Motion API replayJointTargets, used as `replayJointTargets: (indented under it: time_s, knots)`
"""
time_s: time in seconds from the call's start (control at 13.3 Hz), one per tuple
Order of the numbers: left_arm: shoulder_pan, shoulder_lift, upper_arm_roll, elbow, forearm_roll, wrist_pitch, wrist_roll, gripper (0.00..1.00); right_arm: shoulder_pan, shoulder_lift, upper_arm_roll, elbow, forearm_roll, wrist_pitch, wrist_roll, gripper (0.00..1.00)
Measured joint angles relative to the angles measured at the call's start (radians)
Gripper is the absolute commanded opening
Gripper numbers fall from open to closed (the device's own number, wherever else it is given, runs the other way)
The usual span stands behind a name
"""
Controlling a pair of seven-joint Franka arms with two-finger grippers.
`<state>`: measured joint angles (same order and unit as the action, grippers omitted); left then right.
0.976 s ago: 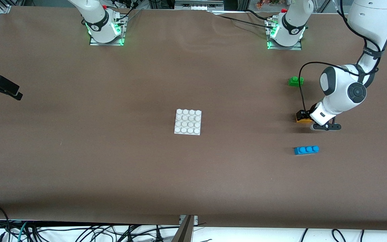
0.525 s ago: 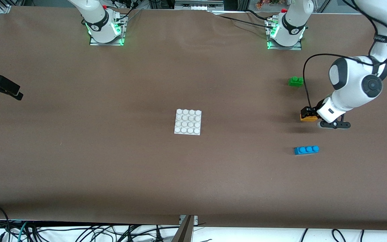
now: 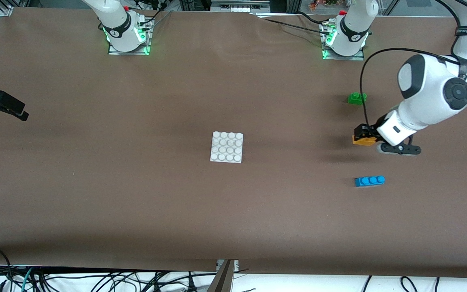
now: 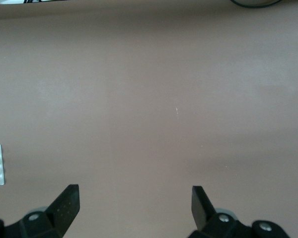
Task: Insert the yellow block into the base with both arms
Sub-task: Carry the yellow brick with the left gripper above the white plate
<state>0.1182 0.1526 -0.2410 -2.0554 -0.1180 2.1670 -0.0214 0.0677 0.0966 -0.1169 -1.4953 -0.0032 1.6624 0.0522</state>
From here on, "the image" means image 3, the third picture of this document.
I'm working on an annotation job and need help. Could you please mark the yellow two-stud block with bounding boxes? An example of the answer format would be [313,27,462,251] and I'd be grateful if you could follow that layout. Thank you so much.
[352,135,379,146]

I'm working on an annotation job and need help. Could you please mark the white studded base plate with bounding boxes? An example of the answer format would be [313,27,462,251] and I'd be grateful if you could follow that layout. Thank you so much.
[210,131,244,164]

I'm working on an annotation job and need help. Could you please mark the blue three-stud block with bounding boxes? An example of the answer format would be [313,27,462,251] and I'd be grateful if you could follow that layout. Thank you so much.
[354,175,386,187]

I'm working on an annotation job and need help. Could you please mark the brown table cover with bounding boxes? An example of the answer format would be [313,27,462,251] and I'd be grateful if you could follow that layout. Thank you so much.
[0,6,467,279]

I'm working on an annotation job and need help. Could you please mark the white power strip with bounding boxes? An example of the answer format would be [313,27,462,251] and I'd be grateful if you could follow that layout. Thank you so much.
[211,0,270,13]

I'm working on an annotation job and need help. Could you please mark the short curved black base cable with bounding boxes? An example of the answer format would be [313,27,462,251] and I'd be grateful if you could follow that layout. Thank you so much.
[296,11,331,26]

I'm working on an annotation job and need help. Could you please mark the long black base cable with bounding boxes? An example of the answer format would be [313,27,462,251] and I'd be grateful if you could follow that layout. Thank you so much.
[258,16,326,36]

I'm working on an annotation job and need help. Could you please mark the teal floor cable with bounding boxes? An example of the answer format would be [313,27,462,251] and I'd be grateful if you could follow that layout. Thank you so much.
[21,267,34,292]

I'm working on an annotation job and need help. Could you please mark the brown table post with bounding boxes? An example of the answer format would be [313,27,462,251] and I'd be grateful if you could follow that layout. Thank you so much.
[207,260,235,292]

